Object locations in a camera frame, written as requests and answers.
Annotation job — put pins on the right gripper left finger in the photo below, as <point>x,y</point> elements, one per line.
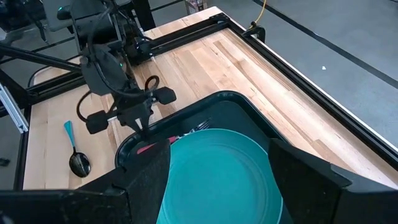
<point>149,180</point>

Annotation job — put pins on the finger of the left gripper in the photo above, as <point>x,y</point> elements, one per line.
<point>138,130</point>
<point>147,127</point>

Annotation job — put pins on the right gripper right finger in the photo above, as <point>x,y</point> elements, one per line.
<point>304,183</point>

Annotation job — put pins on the teal plate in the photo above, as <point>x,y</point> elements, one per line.
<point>217,177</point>

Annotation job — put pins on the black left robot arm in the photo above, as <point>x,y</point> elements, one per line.
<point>102,68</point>

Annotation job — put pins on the black tray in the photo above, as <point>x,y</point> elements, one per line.
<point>233,115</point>

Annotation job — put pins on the silver aluminium extrusion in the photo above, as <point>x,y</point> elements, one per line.
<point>14,109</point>

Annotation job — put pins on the black table end rail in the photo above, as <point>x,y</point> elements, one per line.
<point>186,34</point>

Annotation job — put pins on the black table edge rail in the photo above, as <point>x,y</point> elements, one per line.
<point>311,90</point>

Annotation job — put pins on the black frame strut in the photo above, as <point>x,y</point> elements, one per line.
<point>40,57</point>

